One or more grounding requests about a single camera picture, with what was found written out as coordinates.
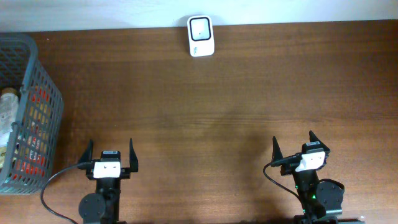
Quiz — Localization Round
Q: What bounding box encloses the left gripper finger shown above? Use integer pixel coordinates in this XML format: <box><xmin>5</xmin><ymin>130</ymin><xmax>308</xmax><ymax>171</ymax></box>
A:
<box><xmin>78</xmin><ymin>139</ymin><xmax>94</xmax><ymax>170</ymax></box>
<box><xmin>129</xmin><ymin>139</ymin><xmax>139</xmax><ymax>172</ymax></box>

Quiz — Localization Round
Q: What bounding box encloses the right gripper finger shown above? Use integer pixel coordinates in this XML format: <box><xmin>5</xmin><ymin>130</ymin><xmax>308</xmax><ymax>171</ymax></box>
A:
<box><xmin>308</xmin><ymin>130</ymin><xmax>325</xmax><ymax>146</ymax></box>
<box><xmin>271</xmin><ymin>136</ymin><xmax>284</xmax><ymax>167</ymax></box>

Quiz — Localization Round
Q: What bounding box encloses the orange spaghetti packet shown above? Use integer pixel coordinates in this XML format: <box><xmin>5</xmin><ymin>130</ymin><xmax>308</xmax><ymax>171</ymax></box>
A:
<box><xmin>15</xmin><ymin>85</ymin><xmax>52</xmax><ymax>177</ymax></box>

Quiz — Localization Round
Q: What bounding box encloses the white tube with cork cap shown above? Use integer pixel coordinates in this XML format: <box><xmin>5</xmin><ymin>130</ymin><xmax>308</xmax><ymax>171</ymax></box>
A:
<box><xmin>1</xmin><ymin>87</ymin><xmax>19</xmax><ymax>147</ymax></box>

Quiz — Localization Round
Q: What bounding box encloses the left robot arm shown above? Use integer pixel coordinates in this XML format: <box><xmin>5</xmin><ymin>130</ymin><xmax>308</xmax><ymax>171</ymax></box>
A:
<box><xmin>78</xmin><ymin>140</ymin><xmax>139</xmax><ymax>224</ymax></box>

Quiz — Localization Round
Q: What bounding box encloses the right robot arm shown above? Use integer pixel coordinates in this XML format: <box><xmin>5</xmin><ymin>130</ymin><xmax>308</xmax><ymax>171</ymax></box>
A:
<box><xmin>269</xmin><ymin>131</ymin><xmax>345</xmax><ymax>223</ymax></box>

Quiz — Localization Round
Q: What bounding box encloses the white barcode scanner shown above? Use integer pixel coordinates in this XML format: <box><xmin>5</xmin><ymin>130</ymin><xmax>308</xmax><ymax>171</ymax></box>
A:
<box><xmin>187</xmin><ymin>15</ymin><xmax>215</xmax><ymax>57</ymax></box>

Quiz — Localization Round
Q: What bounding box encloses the grey plastic basket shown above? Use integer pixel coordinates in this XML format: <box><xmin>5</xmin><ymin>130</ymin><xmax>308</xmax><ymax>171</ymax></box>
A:
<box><xmin>1</xmin><ymin>33</ymin><xmax>64</xmax><ymax>195</ymax></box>

